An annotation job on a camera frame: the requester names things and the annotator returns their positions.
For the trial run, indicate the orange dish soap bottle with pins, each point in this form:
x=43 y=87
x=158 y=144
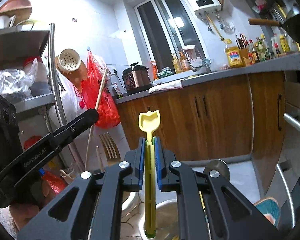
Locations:
x=183 y=61

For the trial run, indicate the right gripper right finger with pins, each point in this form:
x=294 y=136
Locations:
x=209 y=208

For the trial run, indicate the gold fork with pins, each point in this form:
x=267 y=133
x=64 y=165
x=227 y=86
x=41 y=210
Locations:
x=110 y=148

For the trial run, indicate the electric pressure cooker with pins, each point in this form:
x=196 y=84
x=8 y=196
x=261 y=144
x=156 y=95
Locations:
x=136 y=78

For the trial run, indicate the wooden kitchen cabinet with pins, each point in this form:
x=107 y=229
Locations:
x=222 y=118

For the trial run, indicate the metal shelf rack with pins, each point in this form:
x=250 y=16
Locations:
x=28 y=76

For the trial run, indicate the red bag on shelf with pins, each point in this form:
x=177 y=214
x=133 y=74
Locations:
x=51 y=169

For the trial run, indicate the plastic cup on shelf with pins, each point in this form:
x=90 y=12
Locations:
x=68 y=174

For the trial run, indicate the wooden perforated ladle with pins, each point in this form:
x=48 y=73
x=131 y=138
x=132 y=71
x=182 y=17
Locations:
x=69 y=63

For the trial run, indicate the yellow cooking oil bottle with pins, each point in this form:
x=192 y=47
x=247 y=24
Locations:
x=233 y=56

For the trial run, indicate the large steel spoon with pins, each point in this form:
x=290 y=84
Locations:
x=216 y=168

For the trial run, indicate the red plastic bag hanging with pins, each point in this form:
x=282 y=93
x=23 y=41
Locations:
x=95 y=94

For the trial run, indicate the stainless oven door handle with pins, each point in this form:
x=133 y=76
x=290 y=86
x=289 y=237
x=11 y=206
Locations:
x=292 y=121

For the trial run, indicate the person's left hand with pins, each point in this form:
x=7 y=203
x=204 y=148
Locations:
x=22 y=213

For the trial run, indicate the white folded dish cloth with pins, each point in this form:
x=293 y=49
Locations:
x=176 y=84

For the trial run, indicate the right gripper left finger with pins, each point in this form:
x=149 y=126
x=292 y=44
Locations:
x=90 y=208

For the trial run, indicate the black wok wooden handle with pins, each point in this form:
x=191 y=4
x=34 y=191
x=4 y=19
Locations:
x=291 y=25

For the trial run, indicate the quilted horse print table mat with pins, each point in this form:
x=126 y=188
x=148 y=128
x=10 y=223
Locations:
x=269 y=207

